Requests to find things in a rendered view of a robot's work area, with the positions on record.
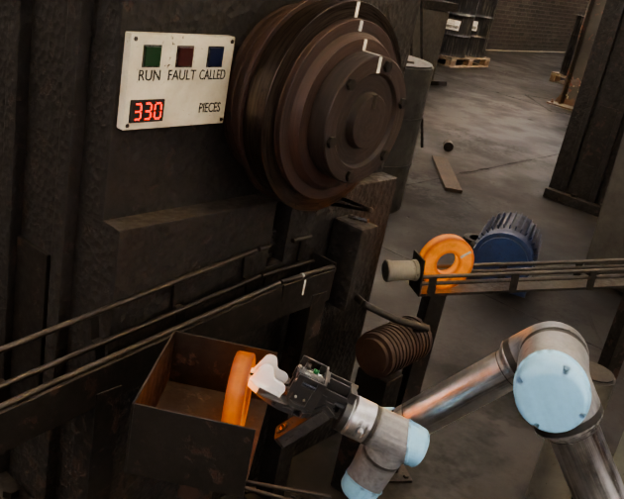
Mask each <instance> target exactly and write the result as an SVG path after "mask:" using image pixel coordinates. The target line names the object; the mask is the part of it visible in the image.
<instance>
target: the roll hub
mask: <svg viewBox="0 0 624 499"><path fill-rule="evenodd" d="M380 57H382V62H381V67H380V71H379V73H376V71H377V67H378V62H379V58H380ZM387 61H392V69H391V70H390V72H385V71H384V69H383V66H384V64H385V63H386V62H387ZM349 79H355V80H356V87H355V89H354V90H347V82H348V80H349ZM401 98H405V99H406V90H405V82H404V78H403V75H402V72H401V70H400V68H399V66H398V65H397V64H396V62H395V61H394V60H392V59H391V58H389V57H387V56H383V55H376V54H373V53H369V52H366V51H357V52H354V53H352V54H350V55H348V56H347V57H345V58H344V59H342V60H341V61H340V62H339V63H338V64H337V65H336V66H335V67H334V68H333V69H332V70H331V72H330V73H329V74H328V76H327V77H326V78H325V80H324V82H323V83H322V85H321V87H320V89H319V91H318V93H317V95H316V98H315V101H314V103H313V106H312V110H311V114H310V118H309V125H308V148H309V152H310V156H311V158H312V161H313V163H314V165H315V166H316V168H317V169H318V170H319V171H320V172H321V173H323V174H325V175H327V176H329V177H331V178H334V179H336V180H339V181H341V182H344V183H355V182H359V181H361V180H363V179H365V178H366V177H368V176H369V175H371V174H372V173H373V172H374V171H375V170H376V169H377V168H378V167H379V166H380V165H381V164H382V163H383V161H382V160H380V155H381V153H382V151H383V150H387V151H388V153H389V152H390V151H391V149H392V147H393V145H394V143H395V141H396V138H397V136H398V133H399V131H400V128H401V124H402V121H403V116H404V111H405V108H404V109H400V108H399V105H398V103H399V101H400V99H401ZM330 137H335V138H336V141H337V142H336V144H335V146H334V147H333V148H330V149H329V148H328V147H327V141H328V139H329V138H330ZM351 170H352V171H353V172H354V174H355V177H354V179H353V181H346V174H347V172H348V171H351Z"/></svg>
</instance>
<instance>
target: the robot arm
mask: <svg viewBox="0 0 624 499"><path fill-rule="evenodd" d="M308 360H311V361H313V362H315V363H317V364H319V365H321V368H320V369H319V370H317V369H314V370H313V369H311V365H312V364H311V363H308ZM329 370H330V367H329V366H327V365H325V364H323V363H321V362H319V361H317V360H315V359H313V358H311V357H308V356H306V355H304V356H303V357H302V359H301V361H300V363H299V364H298V365H297V366H296V368H295V370H294V371H293V373H292V378H291V379H290V378H288V375H287V373H286V372H284V371H282V370H280V369H279V368H278V367H277V357H276V356H275V355H273V354H267V355H266V356H265V357H264V358H263V359H262V360H261V361H260V362H259V363H258V364H257V365H256V366H255V367H254V368H252V369H251V373H250V378H249V382H248V386H249V387H250V388H251V389H252V390H253V391H254V392H255V393H256V394H257V395H258V397H259V398H260V399H262V400H263V401H264V402H266V403H267V404H268V405H270V406H271V407H273V408H275V409H277V410H279V411H282V412H285V413H287V414H289V415H290V416H291V415H292V416H293V417H291V418H289V419H288V420H286V421H285V422H283V423H281V424H280V425H278V426H277V427H276V428H275V435H274V440H275V441H276V442H277V443H278V444H279V446H280V447H281V448H282V449H283V448H285V447H287V446H288V445H290V444H292V443H293V442H295V441H297V440H298V439H300V438H302V437H303V436H305V435H307V434H308V433H310V432H311V431H313V430H315V429H316V428H318V427H320V426H321V425H323V424H325V423H326V422H328V421H330V420H331V418H334V419H333V423H332V429H334V430H336V431H338V432H341V434H342V435H344V436H346V437H349V438H351V439H353V440H355V441H357V442H359V443H361V444H360V446H359V448H358V451H357V453H356V455H355V457H354V459H353V461H352V463H351V465H350V466H349V468H347V469H346V473H345V474H344V476H343V478H342V481H341V486H342V489H343V491H344V493H345V495H346V496H347V497H348V498H349V499H376V498H377V497H378V496H379V495H381V493H382V490H383V489H384V487H385V486H386V485H387V483H388V482H389V480H390V479H391V477H392V476H393V474H394V473H395V472H396V470H397V469H398V468H399V467H400V465H401V464H402V463H403V464H404V465H409V466H411V467H415V466H416V465H417V464H419V463H420V462H421V461H422V459H423V458H424V456H425V454H426V452H427V449H428V446H429V441H430V435H429V434H431V433H433V432H435V431H437V430H439V429H441V428H443V427H445V426H446V425H448V424H450V423H452V422H453V421H455V420H457V419H459V418H461V417H463V416H465V415H466V414H468V413H470V412H472V411H474V410H476V409H478V408H480V407H482V406H484V405H485V404H487V403H489V402H491V401H493V400H495V399H497V398H499V397H501V396H503V395H505V394H506V393H508V392H510V391H512V390H513V394H514V399H515V403H516V406H517V408H518V410H519V412H520V414H521V415H522V417H523V418H524V419H525V420H526V421H527V422H528V423H529V424H530V425H532V426H533V428H534V430H535V432H536V434H537V435H538V436H540V437H541V438H544V439H547V440H549V442H550V444H551V446H552V449H553V451H554V453H555V456H556V458H557V461H558V463H559V465H560V468H561V470H562V472H563V475H564V477H565V480H566V482H567V484H568V487H569V489H570V492H571V494H572V498H573V499H624V484H623V482H622V479H621V477H620V474H619V472H618V469H617V467H616V464H615V462H614V459H613V457H612V454H611V452H610V449H609V447H608V444H607V442H606V440H605V437H604V436H603V433H602V431H601V428H600V426H599V422H600V420H601V419H602V417H603V413H604V411H603V407H602V405H601V402H600V400H599V397H598V395H597V392H596V390H595V387H594V385H593V382H592V379H591V376H590V373H589V351H588V348H587V344H586V342H585V340H584V338H583V337H582V336H581V334H580V333H579V332H578V331H577V330H575V329H574V328H573V327H571V326H569V325H566V324H564V323H561V322H553V321H548V322H542V323H538V324H535V325H533V326H531V327H528V328H526V329H524V330H523V331H521V332H519V333H517V334H515V335H513V336H512V337H510V338H508V339H506V340H505V341H503V342H502V343H501V346H500V350H498V351H496V352H494V353H492V354H491V355H489V356H487V357H485V358H483V359H482V360H480V361H478V362H476V363H474V364H473V365H471V366H469V367H467V368H465V369H464V370H462V371H460V372H458V373H457V374H455V375H453V376H451V377H449V378H448V379H446V380H444V381H442V382H440V383H439V384H437V385H435V386H433V387H431V388H430V389H428V390H426V391H424V392H423V393H421V394H419V395H417V396H415V397H414V398H412V399H410V400H408V401H406V402H405V403H403V404H401V405H399V406H397V407H396V408H393V407H381V406H379V405H377V404H375V403H373V402H371V401H369V400H367V399H365V398H363V397H362V396H360V395H358V392H357V390H358V389H359V386H358V385H356V384H354V383H352V382H350V381H348V380H346V379H344V378H342V377H340V376H338V375H336V374H334V373H331V372H330V371H329ZM282 394H283V395H282Z"/></svg>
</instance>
